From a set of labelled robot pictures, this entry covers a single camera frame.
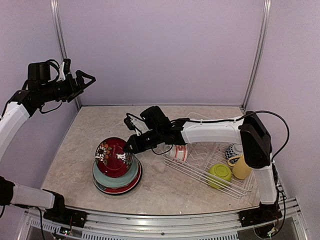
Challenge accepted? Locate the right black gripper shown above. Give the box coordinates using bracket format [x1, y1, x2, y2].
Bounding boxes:
[122, 127, 163, 154]

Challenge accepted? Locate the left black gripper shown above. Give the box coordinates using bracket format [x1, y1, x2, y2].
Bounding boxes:
[39, 69, 95, 102]

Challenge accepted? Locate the black rimmed beige plate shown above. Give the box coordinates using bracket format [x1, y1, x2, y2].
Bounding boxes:
[94, 160, 143, 196]

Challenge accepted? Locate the red floral bowl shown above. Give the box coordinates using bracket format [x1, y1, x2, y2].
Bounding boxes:
[95, 137, 133, 178]

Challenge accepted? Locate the light teal floral plate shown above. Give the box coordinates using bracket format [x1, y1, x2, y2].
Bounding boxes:
[92, 156, 139, 189]

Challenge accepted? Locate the pink scalloped plate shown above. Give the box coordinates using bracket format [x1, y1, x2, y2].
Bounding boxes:
[93, 172, 141, 192]

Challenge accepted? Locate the white red patterned bowl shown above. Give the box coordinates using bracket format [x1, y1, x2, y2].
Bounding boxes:
[169, 145, 188, 164]

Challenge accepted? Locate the yellow mug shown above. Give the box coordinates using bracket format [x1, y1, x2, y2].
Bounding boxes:
[227, 154, 252, 180]

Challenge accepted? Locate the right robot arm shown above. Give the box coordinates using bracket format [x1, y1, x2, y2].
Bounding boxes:
[123, 106, 280, 222]

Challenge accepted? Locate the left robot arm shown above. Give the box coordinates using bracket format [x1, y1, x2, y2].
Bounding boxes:
[0, 58, 96, 223]

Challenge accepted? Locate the lime green bowl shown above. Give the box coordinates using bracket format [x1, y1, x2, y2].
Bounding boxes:
[206, 163, 232, 189]

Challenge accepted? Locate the blue white patterned cup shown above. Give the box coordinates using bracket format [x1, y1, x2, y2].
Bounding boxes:
[224, 143, 243, 160]

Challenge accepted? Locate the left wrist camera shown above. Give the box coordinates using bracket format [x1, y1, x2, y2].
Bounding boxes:
[57, 58, 71, 82]

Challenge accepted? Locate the left aluminium corner post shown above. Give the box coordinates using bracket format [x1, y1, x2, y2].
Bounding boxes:
[49, 0, 83, 111]

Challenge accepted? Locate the aluminium corner post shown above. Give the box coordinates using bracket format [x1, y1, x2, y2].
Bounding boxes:
[49, 0, 83, 111]
[241, 0, 272, 113]

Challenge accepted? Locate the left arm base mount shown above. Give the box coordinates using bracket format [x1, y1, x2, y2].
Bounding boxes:
[43, 208, 88, 228]

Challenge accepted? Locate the white wire dish rack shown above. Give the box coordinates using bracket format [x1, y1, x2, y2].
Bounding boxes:
[162, 111, 258, 199]

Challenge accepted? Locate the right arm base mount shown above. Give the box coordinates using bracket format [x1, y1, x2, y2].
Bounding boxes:
[238, 207, 283, 227]

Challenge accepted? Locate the aluminium front rail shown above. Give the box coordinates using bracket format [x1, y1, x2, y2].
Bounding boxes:
[23, 202, 308, 240]

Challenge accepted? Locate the right aluminium corner post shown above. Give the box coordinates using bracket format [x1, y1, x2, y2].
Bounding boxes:
[241, 0, 272, 113]

